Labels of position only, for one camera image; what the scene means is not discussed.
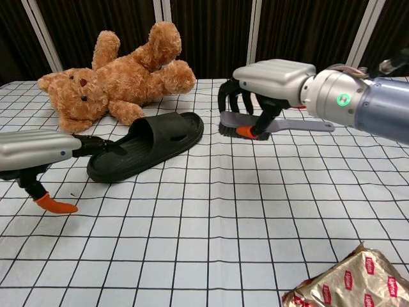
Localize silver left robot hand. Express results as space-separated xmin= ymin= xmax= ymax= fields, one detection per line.
xmin=0 ymin=130 xmax=127 ymax=214

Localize grey handled brush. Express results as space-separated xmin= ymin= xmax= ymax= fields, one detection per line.
xmin=218 ymin=111 xmax=336 ymax=141

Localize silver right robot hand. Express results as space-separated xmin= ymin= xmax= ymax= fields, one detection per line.
xmin=218 ymin=59 xmax=317 ymax=141

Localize black rubber slipper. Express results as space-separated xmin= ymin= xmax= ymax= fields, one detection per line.
xmin=86 ymin=111 xmax=205 ymax=184

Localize black folding screen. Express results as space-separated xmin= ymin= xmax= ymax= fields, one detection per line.
xmin=0 ymin=0 xmax=409 ymax=87

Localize gold foil tea packet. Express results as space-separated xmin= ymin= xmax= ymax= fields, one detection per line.
xmin=281 ymin=242 xmax=409 ymax=307

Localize brown plush teddy bear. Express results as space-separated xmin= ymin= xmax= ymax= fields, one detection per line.
xmin=37 ymin=20 xmax=197 ymax=134

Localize white checked tablecloth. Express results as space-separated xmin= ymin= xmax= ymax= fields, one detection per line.
xmin=0 ymin=76 xmax=409 ymax=307

